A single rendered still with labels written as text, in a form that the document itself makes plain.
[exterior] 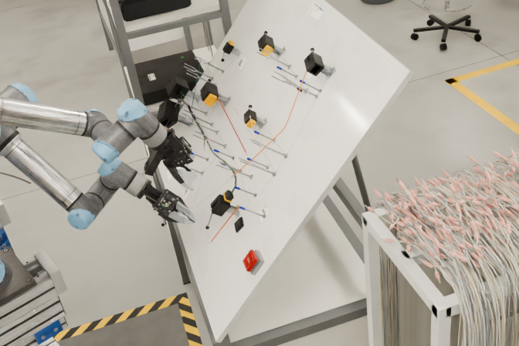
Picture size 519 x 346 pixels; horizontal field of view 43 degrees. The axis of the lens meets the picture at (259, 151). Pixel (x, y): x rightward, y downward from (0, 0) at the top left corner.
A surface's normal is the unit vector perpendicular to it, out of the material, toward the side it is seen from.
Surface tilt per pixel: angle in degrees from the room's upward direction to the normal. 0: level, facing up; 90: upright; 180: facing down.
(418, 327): 90
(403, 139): 0
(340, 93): 49
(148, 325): 0
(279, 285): 0
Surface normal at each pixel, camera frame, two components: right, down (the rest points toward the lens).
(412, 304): 0.32, 0.49
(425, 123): -0.13, -0.83
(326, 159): -0.79, -0.35
